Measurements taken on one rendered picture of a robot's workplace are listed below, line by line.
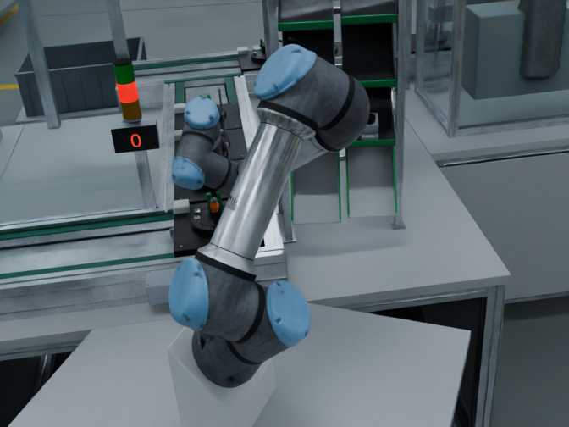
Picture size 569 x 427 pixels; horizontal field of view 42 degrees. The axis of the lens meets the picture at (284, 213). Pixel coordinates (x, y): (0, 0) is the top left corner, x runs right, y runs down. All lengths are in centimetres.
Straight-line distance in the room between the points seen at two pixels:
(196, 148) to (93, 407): 61
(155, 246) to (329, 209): 50
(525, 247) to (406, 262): 100
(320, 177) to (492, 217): 100
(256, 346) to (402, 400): 41
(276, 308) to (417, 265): 77
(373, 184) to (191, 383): 81
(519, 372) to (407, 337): 128
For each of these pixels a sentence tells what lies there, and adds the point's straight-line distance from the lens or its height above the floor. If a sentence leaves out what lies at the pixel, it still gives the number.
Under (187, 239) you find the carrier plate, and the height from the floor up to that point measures 97.
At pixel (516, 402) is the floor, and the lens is 290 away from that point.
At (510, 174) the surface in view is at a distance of 277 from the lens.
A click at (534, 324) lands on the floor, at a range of 326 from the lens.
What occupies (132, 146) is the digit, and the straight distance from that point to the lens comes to 204.
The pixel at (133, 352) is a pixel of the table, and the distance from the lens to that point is 183.
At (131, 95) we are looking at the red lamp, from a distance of 199.
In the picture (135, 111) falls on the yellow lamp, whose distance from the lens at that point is 201.
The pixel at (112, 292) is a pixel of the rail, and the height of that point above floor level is 91.
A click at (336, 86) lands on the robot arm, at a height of 154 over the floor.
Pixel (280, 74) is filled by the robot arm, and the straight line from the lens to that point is 129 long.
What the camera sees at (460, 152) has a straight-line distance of 265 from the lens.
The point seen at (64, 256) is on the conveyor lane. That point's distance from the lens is 213.
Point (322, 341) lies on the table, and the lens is 178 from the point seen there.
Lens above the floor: 202
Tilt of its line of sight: 31 degrees down
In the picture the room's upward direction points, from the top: 4 degrees counter-clockwise
